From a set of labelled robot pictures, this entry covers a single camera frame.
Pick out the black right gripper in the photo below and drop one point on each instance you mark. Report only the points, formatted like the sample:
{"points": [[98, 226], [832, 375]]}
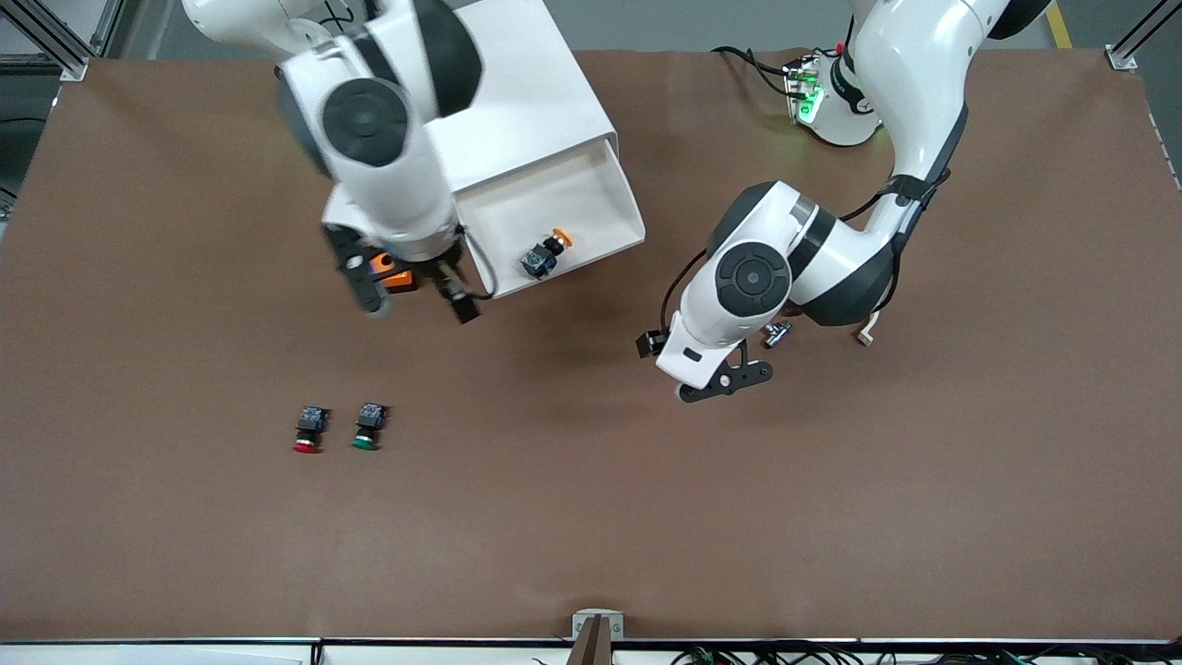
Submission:
{"points": [[434, 269]]}

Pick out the yellow push button switch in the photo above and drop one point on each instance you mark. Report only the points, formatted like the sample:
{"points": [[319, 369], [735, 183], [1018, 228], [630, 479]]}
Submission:
{"points": [[545, 254]]}

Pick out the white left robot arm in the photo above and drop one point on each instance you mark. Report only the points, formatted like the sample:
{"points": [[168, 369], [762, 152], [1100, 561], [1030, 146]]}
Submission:
{"points": [[753, 277]]}

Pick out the orange button enclosure box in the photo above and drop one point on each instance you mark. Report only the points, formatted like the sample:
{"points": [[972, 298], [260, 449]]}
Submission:
{"points": [[397, 279]]}

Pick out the green push button switch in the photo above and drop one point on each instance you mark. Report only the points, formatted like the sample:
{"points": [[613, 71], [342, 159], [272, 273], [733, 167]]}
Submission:
{"points": [[368, 427]]}

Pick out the silver metal selector switch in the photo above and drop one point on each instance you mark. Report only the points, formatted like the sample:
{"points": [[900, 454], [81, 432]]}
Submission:
{"points": [[777, 336]]}

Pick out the red push button switch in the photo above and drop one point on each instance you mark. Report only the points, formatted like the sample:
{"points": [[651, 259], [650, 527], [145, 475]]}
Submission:
{"points": [[310, 429]]}

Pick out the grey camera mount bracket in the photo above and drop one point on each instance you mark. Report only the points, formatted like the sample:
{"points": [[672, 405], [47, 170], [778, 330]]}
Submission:
{"points": [[582, 623]]}

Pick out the white curved plastic bracket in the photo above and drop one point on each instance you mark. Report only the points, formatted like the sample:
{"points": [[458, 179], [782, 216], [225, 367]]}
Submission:
{"points": [[866, 338]]}

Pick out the brown camera mount bar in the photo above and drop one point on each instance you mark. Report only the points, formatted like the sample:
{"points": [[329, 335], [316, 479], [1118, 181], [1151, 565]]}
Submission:
{"points": [[591, 646]]}

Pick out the aluminium frame profile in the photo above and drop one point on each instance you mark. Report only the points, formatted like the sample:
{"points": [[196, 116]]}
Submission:
{"points": [[76, 69], [1122, 57]]}

